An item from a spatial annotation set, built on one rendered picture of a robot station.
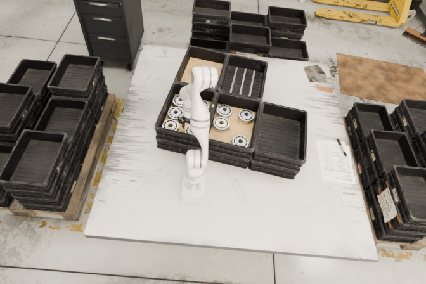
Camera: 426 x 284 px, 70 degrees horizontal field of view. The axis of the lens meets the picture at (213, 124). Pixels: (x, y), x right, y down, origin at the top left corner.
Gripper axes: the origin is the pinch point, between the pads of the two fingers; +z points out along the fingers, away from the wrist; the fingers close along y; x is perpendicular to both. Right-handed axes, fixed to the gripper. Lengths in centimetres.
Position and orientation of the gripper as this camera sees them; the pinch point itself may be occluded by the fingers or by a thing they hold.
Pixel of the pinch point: (188, 127)
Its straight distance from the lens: 186.9
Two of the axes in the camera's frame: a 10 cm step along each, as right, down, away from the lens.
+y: 9.5, 2.8, -1.1
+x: 2.9, -7.5, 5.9
